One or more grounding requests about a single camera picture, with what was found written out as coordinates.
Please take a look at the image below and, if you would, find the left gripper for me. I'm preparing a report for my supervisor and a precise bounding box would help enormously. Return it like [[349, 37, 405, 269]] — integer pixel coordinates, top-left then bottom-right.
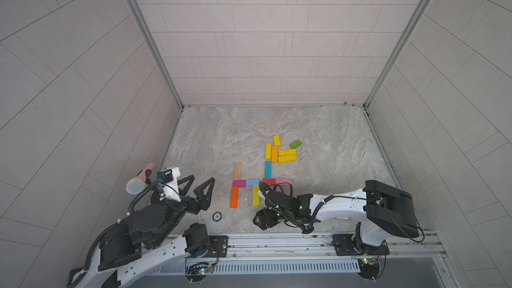
[[147, 175, 216, 248]]

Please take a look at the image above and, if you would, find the pink block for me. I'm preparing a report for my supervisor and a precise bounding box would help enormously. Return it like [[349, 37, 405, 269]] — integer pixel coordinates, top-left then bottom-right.
[[275, 179, 289, 185]]

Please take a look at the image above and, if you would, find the red block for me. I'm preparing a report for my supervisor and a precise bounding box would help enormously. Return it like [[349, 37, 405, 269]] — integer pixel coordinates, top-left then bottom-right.
[[263, 179, 276, 185]]

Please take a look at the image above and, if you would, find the magenta block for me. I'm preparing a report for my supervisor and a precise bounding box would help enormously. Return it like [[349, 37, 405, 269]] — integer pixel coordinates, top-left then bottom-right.
[[233, 180, 246, 187]]

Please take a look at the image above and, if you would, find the natural wood block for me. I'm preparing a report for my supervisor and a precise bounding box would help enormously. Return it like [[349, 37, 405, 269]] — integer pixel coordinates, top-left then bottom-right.
[[233, 162, 242, 180]]

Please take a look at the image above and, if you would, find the light blue block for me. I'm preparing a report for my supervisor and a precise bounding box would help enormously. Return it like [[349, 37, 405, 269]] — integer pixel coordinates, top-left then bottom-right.
[[245, 179, 260, 187]]

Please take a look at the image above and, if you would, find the teal block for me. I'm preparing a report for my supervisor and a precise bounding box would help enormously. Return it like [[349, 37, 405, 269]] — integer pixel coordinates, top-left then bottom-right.
[[265, 161, 272, 179]]

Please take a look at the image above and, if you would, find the amber orange block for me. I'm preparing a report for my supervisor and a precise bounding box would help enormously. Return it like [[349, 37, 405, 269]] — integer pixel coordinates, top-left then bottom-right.
[[271, 146, 279, 163]]

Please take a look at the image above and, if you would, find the green block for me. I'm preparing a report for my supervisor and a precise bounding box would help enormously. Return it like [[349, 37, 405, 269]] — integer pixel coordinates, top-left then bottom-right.
[[289, 140, 302, 149]]

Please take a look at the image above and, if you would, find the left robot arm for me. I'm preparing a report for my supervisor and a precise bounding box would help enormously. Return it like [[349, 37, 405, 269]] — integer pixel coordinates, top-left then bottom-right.
[[67, 163, 215, 287]]

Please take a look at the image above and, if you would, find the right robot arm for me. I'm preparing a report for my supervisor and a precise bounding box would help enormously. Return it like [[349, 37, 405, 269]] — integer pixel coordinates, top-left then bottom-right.
[[253, 180, 423, 247]]

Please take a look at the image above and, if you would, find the small yellow block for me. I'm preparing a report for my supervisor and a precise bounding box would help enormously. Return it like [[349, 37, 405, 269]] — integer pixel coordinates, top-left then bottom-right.
[[273, 135, 281, 147]]

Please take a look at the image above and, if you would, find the left circuit board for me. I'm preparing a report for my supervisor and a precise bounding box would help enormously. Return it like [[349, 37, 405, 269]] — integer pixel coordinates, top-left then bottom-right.
[[185, 262, 215, 283]]

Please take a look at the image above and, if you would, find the circuit board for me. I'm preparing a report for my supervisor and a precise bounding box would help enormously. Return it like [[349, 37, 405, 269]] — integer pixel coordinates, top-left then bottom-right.
[[357, 258, 381, 281], [185, 262, 215, 283]]

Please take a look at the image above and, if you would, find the right circuit board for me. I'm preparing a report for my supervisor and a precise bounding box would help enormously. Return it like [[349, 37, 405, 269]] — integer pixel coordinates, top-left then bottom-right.
[[357, 258, 381, 281]]

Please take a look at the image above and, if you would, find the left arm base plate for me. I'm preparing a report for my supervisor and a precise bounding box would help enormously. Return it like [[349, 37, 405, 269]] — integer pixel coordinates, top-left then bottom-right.
[[201, 235, 229, 258]]

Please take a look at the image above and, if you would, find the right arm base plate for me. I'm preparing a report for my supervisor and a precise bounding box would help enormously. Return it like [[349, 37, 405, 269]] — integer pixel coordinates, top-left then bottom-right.
[[331, 233, 389, 257]]

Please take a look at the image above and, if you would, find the aluminium mounting rail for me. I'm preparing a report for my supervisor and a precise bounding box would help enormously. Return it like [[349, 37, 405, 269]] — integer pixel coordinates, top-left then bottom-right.
[[219, 231, 447, 261]]

